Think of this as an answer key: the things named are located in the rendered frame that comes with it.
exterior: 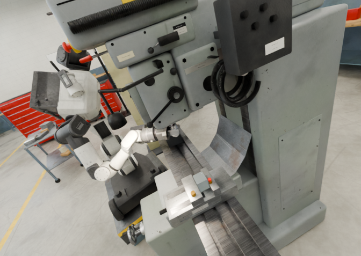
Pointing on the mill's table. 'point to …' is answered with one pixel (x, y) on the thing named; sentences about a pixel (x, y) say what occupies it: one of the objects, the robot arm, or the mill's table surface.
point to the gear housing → (149, 41)
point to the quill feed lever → (173, 95)
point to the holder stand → (174, 140)
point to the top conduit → (131, 7)
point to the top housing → (86, 1)
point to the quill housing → (159, 90)
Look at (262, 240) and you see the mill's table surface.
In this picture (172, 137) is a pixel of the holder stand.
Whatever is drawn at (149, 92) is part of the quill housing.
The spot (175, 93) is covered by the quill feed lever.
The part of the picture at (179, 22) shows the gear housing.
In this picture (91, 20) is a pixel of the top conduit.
